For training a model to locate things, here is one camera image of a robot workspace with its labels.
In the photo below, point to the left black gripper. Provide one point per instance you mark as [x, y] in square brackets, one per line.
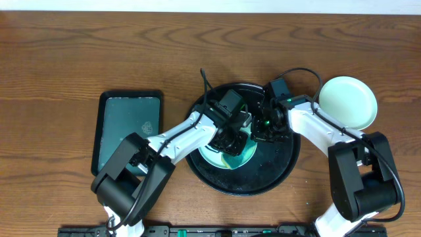
[231, 145]

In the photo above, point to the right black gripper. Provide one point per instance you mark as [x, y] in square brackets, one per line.
[258, 135]

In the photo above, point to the green scouring sponge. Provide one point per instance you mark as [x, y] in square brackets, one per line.
[233, 162]

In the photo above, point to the mint plate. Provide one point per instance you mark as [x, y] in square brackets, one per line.
[213, 156]
[350, 101]

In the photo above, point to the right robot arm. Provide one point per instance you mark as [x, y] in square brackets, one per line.
[363, 176]

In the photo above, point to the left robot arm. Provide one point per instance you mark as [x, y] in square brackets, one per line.
[134, 177]

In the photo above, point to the black rectangular water tray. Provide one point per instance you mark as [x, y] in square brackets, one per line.
[120, 113]

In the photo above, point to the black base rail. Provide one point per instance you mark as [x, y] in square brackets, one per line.
[166, 231]

